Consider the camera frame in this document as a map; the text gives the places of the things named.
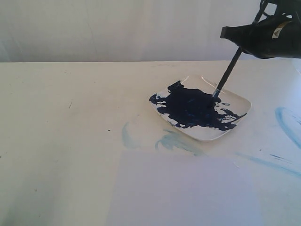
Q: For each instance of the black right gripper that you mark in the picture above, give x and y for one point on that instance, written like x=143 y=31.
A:
x=270 y=38

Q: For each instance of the black paintbrush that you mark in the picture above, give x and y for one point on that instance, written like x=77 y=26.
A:
x=263 y=5

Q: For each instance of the white square paint plate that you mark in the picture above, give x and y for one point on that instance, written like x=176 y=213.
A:
x=186 y=105

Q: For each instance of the white paper sheet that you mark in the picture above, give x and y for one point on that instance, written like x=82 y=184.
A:
x=169 y=189

